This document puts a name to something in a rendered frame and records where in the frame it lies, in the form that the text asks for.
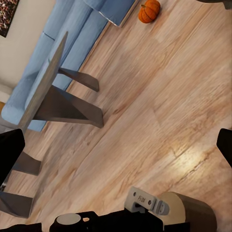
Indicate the coffee table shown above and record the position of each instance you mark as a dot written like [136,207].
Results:
[50,103]

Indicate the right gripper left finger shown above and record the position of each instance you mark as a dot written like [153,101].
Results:
[12,144]

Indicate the sofa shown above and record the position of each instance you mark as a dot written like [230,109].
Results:
[86,21]

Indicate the pumpkin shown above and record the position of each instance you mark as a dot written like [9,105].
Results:
[149,11]

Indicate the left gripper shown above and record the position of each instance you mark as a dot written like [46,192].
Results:
[145,222]

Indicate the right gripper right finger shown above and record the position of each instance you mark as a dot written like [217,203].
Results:
[224,143]

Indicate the pillar candle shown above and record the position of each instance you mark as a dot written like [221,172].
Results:
[186,209]

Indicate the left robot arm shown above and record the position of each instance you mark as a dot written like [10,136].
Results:
[137,216]

